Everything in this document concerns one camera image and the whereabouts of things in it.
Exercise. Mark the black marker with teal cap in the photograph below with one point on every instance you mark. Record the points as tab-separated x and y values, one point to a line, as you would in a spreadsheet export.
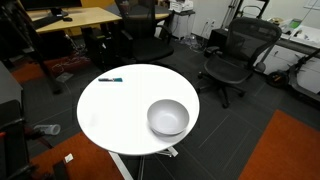
110	79

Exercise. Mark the white round bowl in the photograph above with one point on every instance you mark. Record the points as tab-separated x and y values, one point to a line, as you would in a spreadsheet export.
168	117

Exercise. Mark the black padded office chair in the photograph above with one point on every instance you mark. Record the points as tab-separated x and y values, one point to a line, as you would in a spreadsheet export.
150	48

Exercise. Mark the white cabinet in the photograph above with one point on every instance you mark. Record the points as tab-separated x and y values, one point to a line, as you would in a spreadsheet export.
182	25

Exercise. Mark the black mesh office chair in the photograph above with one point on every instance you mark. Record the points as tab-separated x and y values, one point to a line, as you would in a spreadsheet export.
230	68

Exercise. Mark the black floor box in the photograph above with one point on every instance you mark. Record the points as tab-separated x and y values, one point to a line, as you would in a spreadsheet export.
217	37

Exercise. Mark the black computer tower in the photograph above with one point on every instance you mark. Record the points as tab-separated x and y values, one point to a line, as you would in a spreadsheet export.
95	46

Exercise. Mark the white table base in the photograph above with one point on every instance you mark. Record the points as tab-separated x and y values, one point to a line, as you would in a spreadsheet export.
120	165

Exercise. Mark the white printer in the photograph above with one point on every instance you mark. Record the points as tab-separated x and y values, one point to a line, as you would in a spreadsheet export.
180	5

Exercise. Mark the grey power strip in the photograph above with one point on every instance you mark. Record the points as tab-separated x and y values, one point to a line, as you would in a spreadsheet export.
64	77

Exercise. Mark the light wooden desk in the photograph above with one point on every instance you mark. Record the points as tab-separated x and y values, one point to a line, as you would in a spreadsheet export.
90	16

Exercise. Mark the black slanted desk leg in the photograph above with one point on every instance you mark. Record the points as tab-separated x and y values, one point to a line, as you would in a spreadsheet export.
50	70

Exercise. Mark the small white tag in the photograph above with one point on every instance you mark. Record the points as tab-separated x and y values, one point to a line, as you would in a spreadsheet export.
68	158

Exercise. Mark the black computer mouse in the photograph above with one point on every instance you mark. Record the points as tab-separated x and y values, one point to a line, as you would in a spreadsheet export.
67	19

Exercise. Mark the clear plastic cup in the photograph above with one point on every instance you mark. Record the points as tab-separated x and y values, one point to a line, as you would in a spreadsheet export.
49	129

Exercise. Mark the black electric scooter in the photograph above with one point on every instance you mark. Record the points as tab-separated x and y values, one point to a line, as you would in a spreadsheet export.
293	78

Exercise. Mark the black keyboard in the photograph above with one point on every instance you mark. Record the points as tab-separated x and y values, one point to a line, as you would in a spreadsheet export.
41	22

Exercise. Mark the black computer monitor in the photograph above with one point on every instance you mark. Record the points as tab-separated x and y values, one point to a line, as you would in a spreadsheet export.
50	3

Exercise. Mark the white side desk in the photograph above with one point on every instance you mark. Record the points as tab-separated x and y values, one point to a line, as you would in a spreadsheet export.
300	50

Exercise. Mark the green box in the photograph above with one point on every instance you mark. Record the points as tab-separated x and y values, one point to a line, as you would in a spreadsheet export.
295	23

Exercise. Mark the black equipment cabinet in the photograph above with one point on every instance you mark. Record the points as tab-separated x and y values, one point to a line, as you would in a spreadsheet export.
11	133

